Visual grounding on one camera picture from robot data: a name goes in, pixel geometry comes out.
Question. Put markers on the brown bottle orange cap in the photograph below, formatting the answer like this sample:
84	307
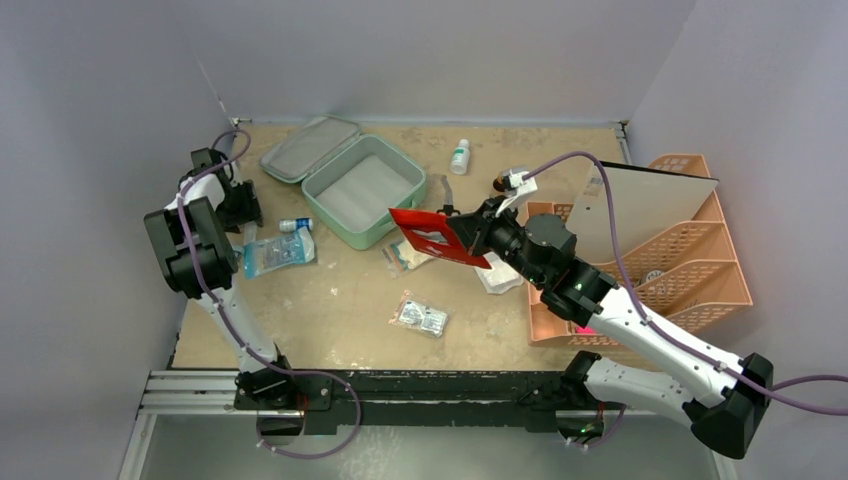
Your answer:
500	184

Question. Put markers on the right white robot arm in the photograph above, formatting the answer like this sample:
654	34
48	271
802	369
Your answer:
720	396

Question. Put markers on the black metal base frame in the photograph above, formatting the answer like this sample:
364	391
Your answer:
323	400

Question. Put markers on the black handled scissors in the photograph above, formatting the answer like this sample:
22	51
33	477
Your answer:
448	209

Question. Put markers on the pink marker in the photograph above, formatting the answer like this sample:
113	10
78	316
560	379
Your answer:
585	329

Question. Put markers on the blue white tube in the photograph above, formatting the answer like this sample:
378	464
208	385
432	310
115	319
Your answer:
293	225

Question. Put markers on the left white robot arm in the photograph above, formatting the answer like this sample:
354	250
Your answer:
196	258

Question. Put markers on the white plastic bottle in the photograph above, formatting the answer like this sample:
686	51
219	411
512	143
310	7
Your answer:
460	158

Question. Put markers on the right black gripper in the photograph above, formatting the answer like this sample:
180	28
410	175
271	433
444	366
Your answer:
478	232

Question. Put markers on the red first aid pouch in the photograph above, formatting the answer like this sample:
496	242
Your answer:
429	233

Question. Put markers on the white gauze pad packet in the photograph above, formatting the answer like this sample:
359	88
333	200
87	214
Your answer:
499	277

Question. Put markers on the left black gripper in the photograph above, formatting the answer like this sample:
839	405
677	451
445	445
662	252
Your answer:
248	213

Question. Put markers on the beige gauze packet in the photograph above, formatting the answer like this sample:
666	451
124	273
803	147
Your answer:
402	257

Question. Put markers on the blue white plastic bag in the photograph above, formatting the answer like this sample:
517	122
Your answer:
267	255

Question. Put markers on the clear bag alcohol wipes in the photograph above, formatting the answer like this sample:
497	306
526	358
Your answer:
415	313

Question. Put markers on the mint green storage case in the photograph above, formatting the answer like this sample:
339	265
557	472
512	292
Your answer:
349	179

